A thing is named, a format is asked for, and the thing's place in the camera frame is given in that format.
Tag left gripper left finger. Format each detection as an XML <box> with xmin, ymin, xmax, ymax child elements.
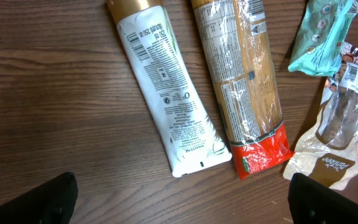
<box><xmin>0</xmin><ymin>172</ymin><xmax>78</xmax><ymax>224</ymax></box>

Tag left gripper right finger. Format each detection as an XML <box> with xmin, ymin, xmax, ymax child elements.
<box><xmin>288</xmin><ymin>173</ymin><xmax>358</xmax><ymax>224</ymax></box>

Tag beige brown snack pouch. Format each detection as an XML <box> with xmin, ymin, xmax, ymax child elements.
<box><xmin>283</xmin><ymin>42</ymin><xmax>358</xmax><ymax>190</ymax></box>

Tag teal snack wrapper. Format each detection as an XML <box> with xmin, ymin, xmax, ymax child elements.
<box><xmin>288</xmin><ymin>0</ymin><xmax>358</xmax><ymax>77</ymax></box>

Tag white shampoo tube gold cap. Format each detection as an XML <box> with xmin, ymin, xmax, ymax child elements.
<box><xmin>107</xmin><ymin>0</ymin><xmax>232</xmax><ymax>177</ymax></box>

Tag orange spaghetti pasta package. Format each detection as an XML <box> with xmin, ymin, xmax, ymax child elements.
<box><xmin>191</xmin><ymin>0</ymin><xmax>293</xmax><ymax>179</ymax></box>

